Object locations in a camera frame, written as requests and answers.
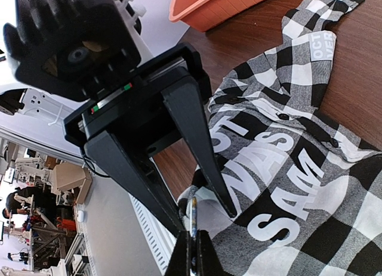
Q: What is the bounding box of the black white checkered shirt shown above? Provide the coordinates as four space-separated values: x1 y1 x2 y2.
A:
192 0 381 275

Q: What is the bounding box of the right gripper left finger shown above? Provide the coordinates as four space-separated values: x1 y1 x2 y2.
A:
165 231 192 276

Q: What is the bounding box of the orange plastic basin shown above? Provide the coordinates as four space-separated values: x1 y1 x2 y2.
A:
169 0 265 32

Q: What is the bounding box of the round gold brooch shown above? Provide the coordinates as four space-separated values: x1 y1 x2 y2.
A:
189 197 198 240

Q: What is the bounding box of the aluminium front rail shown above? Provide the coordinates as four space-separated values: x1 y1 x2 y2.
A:
129 195 177 275

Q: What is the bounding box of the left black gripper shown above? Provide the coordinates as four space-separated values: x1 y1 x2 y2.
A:
63 43 237 233

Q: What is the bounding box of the white round brooch backing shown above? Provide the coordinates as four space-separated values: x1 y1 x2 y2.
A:
177 185 199 224

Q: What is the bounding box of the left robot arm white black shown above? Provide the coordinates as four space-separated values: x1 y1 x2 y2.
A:
3 0 237 234

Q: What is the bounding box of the person in background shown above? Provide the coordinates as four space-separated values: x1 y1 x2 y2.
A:
1 189 60 226

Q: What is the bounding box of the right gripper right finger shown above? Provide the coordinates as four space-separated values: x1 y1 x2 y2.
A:
196 230 224 276

